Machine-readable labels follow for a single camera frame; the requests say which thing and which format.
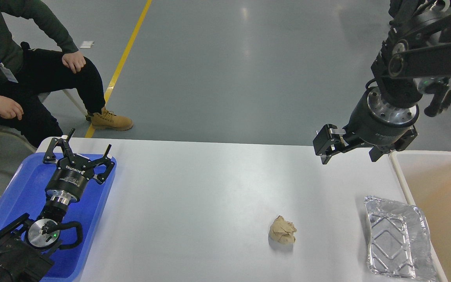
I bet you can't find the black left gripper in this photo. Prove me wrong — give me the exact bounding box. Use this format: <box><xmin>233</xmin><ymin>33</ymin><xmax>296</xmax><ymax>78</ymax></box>
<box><xmin>43</xmin><ymin>128</ymin><xmax>116</xmax><ymax>203</ymax></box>

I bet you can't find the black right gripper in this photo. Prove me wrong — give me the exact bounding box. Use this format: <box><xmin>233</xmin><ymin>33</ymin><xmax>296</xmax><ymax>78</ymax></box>
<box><xmin>313</xmin><ymin>87</ymin><xmax>419</xmax><ymax>165</ymax></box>

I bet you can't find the aluminium foil tray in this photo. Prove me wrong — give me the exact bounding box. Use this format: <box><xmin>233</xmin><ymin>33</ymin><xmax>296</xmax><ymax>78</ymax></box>
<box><xmin>364</xmin><ymin>195</ymin><xmax>438</xmax><ymax>282</ymax></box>

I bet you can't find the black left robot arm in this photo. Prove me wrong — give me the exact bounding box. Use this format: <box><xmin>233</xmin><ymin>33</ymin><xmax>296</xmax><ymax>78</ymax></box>
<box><xmin>0</xmin><ymin>132</ymin><xmax>116</xmax><ymax>282</ymax></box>

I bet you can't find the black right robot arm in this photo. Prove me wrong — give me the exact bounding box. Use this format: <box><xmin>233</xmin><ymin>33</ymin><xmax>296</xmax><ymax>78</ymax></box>
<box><xmin>313</xmin><ymin>0</ymin><xmax>451</xmax><ymax>165</ymax></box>

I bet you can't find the person's left hand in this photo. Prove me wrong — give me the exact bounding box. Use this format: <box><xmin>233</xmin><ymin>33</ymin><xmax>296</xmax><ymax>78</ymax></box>
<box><xmin>61</xmin><ymin>51</ymin><xmax>86</xmax><ymax>74</ymax></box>

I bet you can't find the tan work boot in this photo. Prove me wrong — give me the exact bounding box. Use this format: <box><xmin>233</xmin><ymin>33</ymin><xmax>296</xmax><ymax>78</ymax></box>
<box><xmin>85</xmin><ymin>107</ymin><xmax>134</xmax><ymax>131</ymax></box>

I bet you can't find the white chair under person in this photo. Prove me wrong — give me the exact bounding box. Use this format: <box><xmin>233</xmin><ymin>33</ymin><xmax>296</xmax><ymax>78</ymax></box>
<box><xmin>38</xmin><ymin>89</ymin><xmax>88</xmax><ymax>116</ymax></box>

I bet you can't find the blue plastic tray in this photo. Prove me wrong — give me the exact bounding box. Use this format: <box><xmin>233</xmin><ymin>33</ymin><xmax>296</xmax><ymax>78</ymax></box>
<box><xmin>0</xmin><ymin>152</ymin><xmax>116</xmax><ymax>282</ymax></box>

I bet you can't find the beige plastic bin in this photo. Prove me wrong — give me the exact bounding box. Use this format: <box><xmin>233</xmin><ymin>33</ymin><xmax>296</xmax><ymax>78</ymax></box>
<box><xmin>390</xmin><ymin>151</ymin><xmax>451</xmax><ymax>282</ymax></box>

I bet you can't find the crumpled brown paper ball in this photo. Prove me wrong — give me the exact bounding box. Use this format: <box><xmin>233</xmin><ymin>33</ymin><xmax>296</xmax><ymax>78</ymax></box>
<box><xmin>269</xmin><ymin>215</ymin><xmax>297</xmax><ymax>245</ymax></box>

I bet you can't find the white paper scrap on floor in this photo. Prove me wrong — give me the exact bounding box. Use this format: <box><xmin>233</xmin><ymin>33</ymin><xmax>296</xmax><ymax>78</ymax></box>
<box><xmin>80</xmin><ymin>41</ymin><xmax>95</xmax><ymax>49</ymax></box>

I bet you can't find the seated person in green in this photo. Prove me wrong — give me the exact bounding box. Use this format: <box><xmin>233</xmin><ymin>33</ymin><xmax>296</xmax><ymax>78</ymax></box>
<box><xmin>0</xmin><ymin>0</ymin><xmax>106</xmax><ymax>147</ymax></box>

